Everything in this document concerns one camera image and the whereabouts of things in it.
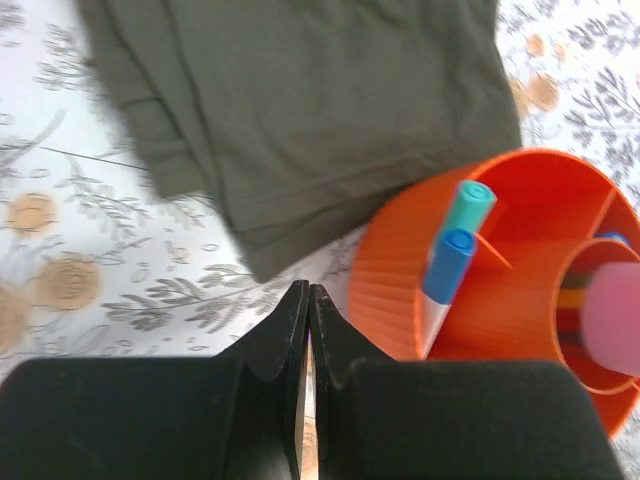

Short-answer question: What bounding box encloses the olive green folded cloth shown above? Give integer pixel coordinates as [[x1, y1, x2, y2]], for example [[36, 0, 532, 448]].
[[77, 1, 521, 282]]

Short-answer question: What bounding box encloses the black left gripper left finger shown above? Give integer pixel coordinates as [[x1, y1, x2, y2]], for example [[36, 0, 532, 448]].
[[1, 281, 310, 479]]

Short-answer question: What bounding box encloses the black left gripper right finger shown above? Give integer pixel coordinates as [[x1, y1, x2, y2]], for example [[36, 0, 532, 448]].
[[308, 284, 623, 479]]

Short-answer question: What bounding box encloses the grey blue short marker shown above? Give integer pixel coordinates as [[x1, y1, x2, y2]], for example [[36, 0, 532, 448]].
[[595, 231, 631, 247]]

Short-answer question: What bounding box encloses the floral patterned table mat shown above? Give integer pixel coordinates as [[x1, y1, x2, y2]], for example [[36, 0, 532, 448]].
[[1, 1, 639, 368]]

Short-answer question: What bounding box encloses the pink clear pencil case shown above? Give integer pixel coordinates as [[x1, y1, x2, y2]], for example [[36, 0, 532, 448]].
[[557, 261, 639, 377]]

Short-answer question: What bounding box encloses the white pen teal cap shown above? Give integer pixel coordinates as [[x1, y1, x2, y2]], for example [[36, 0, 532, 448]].
[[442, 180, 497, 233]]

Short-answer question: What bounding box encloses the white pen blue cap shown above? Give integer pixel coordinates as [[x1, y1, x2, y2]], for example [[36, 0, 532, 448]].
[[421, 228, 477, 358]]

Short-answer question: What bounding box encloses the orange round divided container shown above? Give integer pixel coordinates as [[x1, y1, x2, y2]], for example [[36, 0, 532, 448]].
[[347, 149, 639, 434]]

